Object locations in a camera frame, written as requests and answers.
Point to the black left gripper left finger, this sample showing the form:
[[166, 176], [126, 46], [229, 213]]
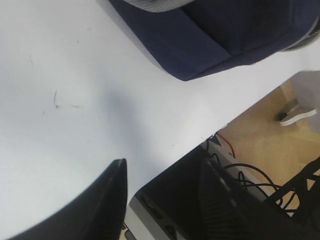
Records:
[[96, 214]]

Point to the white table foot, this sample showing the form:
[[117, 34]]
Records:
[[293, 112]]

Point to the navy blue lunch bag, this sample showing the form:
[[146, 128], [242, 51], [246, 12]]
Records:
[[190, 39]]

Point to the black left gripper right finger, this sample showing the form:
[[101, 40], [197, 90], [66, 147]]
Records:
[[229, 212]]

